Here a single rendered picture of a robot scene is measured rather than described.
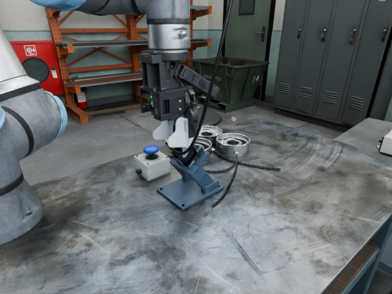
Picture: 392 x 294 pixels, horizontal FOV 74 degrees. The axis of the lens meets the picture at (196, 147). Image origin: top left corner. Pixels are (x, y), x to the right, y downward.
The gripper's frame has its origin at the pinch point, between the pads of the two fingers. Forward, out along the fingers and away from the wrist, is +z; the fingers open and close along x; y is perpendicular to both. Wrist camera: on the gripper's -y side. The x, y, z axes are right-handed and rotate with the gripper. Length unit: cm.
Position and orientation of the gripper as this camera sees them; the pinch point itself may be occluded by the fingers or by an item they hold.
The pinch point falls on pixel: (181, 148)
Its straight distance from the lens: 56.9
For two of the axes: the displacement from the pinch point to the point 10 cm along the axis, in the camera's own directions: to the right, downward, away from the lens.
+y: -7.5, 2.8, -6.0
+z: 0.0, 9.1, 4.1
